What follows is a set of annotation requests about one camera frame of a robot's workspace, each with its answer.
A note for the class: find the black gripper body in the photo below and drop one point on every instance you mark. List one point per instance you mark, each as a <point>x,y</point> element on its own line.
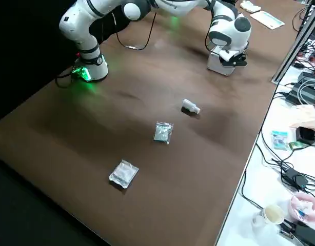
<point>237,61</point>

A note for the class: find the aluminium first-aid kit case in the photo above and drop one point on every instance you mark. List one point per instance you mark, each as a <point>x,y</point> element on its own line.
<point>219,68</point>

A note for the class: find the white disinfectant bottle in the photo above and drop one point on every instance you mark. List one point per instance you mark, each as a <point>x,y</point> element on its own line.
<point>189,104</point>

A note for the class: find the blue printed bandage packet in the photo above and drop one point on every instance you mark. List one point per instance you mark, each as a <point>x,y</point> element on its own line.
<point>162,133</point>

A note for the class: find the clear white gauze packet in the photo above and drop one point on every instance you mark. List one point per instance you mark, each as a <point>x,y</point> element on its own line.
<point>122,174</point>

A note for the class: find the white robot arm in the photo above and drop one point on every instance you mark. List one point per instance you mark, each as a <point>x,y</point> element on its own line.
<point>224,30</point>
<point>78,33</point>

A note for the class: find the long white green packet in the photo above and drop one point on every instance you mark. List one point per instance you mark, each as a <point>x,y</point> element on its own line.
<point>267,19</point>

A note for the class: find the white square box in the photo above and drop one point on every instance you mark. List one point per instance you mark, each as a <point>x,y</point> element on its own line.
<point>253,8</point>

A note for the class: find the small white green packet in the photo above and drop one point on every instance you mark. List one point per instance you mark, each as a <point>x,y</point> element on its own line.
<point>245,3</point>

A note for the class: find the black power supply box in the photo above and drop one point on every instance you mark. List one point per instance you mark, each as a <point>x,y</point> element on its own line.
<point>301,89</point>

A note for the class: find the clear bag of blue sachets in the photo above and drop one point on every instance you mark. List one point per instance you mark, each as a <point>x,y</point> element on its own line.
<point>279,139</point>

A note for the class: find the pale pink plastic bag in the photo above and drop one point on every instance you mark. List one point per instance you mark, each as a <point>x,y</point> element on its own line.
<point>306,118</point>

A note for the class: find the small black box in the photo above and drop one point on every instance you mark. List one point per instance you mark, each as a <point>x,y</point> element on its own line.
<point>305,135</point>

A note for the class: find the black power adapter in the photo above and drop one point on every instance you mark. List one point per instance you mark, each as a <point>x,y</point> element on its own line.
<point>307,234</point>
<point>296,179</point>

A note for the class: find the white paper cup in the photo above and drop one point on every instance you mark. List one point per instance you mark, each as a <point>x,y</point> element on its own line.
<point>271,215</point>

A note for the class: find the pink bowl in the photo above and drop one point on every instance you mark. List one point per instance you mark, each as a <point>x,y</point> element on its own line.
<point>305,207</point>

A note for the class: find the aluminium frame post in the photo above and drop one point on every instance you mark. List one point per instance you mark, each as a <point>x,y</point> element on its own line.
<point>296,43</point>

